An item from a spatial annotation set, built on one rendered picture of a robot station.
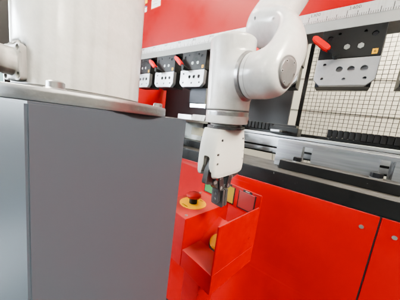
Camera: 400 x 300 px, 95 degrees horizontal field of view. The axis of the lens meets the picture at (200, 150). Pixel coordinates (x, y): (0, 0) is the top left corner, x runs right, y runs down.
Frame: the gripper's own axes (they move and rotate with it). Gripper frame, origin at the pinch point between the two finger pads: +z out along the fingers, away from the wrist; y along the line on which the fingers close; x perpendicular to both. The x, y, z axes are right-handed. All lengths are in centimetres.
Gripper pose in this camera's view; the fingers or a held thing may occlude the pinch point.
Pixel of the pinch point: (219, 195)
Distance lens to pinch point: 42.3
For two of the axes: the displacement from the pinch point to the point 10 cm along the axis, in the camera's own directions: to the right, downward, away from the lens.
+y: -7.2, 1.0, -6.9
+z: -0.6, 9.7, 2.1
